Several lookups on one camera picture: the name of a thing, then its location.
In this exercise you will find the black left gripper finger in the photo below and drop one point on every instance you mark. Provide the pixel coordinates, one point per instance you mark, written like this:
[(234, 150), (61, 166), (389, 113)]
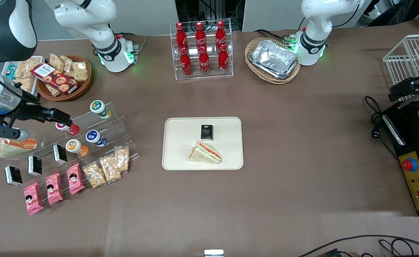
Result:
[(402, 91)]

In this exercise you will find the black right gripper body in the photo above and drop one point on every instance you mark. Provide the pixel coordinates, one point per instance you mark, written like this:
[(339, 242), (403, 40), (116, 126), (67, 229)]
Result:
[(29, 111)]

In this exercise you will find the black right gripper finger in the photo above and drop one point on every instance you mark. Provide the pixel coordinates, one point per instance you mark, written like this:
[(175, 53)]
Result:
[(61, 114), (61, 120)]

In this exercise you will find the green gum bottle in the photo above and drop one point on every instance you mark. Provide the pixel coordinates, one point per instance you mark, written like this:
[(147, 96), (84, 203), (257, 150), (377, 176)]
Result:
[(99, 108)]

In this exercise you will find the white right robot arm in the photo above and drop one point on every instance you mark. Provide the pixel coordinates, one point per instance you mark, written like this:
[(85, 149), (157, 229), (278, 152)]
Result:
[(84, 14)]

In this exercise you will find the red gum bottle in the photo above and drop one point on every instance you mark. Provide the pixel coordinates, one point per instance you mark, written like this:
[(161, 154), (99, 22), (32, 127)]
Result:
[(72, 129)]

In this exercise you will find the orange gum bottle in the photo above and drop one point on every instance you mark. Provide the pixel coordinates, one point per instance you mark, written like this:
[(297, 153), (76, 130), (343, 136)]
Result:
[(74, 146)]

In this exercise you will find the blue gum bottle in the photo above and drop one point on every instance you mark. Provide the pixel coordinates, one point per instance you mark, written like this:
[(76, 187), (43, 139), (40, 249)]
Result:
[(94, 137)]

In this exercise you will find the cream plastic tray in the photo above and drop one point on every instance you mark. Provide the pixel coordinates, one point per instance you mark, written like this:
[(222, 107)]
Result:
[(227, 150)]

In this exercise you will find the white plastic bin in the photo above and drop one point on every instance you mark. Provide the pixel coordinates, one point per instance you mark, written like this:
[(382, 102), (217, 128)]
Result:
[(38, 91)]

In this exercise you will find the clear puffed snack bag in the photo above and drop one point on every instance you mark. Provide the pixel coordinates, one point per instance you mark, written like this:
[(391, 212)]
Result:
[(27, 67), (25, 85)]

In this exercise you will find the small black carton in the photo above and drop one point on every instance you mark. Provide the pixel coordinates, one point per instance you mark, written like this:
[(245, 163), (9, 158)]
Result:
[(35, 166), (14, 176), (60, 154)]

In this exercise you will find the round brown wicker basket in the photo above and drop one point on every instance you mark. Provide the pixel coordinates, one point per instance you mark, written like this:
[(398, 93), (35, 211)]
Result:
[(82, 87)]

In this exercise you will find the red cookie box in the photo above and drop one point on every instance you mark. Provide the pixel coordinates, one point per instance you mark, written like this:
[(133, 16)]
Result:
[(54, 78)]

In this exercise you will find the wrapped triangle sandwich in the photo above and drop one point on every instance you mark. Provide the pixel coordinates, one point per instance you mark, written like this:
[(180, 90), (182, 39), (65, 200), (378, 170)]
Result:
[(15, 148), (206, 153)]

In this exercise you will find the blue snack packet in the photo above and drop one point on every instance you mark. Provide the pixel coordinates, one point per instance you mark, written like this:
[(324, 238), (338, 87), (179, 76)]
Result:
[(11, 70)]

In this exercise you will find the clear acrylic tiered stand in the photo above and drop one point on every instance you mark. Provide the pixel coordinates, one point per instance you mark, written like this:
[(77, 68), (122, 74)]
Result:
[(116, 115)]

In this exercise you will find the pink snack packet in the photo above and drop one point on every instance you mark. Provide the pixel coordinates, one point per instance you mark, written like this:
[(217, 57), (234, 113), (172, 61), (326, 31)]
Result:
[(33, 198), (75, 178), (54, 188)]

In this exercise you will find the clear bag of crackers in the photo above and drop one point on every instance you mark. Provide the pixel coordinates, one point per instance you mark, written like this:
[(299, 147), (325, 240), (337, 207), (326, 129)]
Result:
[(121, 159), (94, 175), (110, 168)]

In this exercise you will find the black appliance with yellow panel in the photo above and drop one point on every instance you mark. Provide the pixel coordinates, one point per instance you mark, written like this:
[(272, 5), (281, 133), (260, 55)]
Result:
[(418, 185)]

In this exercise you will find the stacked aluminium foil trays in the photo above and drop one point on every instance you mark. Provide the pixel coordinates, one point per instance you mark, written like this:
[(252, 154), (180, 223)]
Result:
[(273, 59)]

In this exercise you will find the red cola bottle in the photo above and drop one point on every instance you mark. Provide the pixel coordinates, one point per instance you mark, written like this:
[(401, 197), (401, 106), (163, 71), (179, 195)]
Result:
[(186, 64), (223, 60), (220, 34), (181, 35), (204, 62), (200, 35)]

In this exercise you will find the black Face box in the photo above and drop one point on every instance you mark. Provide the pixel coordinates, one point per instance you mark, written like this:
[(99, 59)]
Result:
[(206, 132)]

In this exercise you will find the clear acrylic bottle rack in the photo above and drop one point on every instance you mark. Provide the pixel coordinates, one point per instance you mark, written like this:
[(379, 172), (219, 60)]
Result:
[(202, 76)]

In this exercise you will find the oval light wicker basket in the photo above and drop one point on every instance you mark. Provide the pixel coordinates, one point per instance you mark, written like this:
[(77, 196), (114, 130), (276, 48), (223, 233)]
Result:
[(256, 71)]

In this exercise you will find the small silver white device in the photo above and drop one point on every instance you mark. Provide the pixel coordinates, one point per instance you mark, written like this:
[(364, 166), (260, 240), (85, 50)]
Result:
[(213, 253)]

